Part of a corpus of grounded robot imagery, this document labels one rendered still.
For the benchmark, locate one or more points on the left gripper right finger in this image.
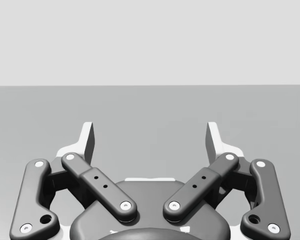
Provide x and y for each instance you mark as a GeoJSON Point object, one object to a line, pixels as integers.
{"type": "Point", "coordinates": [270, 190]}

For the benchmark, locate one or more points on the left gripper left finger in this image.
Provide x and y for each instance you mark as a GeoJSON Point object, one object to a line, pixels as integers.
{"type": "Point", "coordinates": [30, 190]}

